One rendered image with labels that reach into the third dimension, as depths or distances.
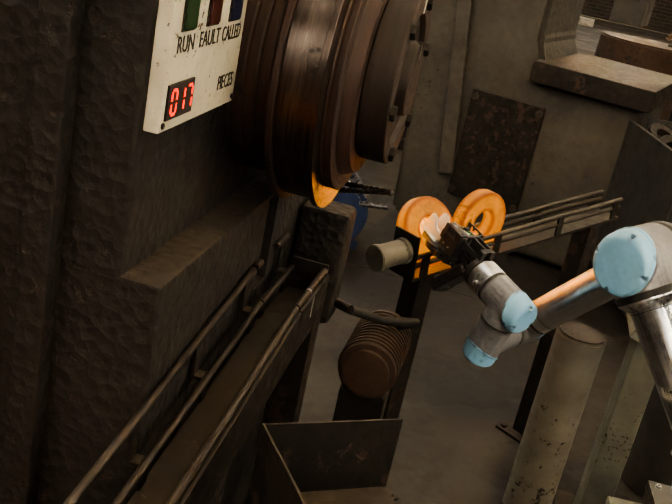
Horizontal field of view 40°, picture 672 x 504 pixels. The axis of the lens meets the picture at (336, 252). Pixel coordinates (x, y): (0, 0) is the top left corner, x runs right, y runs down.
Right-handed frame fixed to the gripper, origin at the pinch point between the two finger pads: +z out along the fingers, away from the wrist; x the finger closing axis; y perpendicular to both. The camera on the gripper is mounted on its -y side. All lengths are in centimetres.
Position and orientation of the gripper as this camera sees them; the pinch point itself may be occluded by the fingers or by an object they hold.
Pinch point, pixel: (423, 224)
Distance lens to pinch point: 209.8
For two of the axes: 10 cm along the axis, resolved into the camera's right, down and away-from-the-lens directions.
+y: 3.6, -7.8, -5.0
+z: -5.1, -6.2, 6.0
